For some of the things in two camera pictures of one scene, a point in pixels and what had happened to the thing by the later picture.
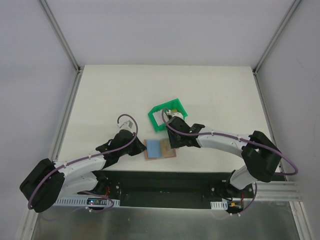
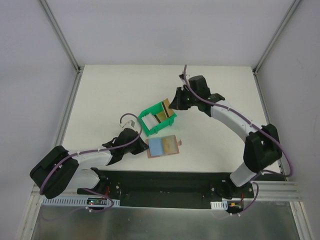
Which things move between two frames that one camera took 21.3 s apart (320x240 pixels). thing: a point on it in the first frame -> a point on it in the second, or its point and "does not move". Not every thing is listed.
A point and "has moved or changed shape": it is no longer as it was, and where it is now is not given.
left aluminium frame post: (60, 35) does not move
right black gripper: (173, 139) -> (181, 99)
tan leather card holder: (154, 149) does not move
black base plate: (171, 189) does not move
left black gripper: (135, 148) does not move
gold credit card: (165, 149) has moved or changed shape
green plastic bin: (175, 104) has moved or changed shape
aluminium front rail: (287, 191) does not move
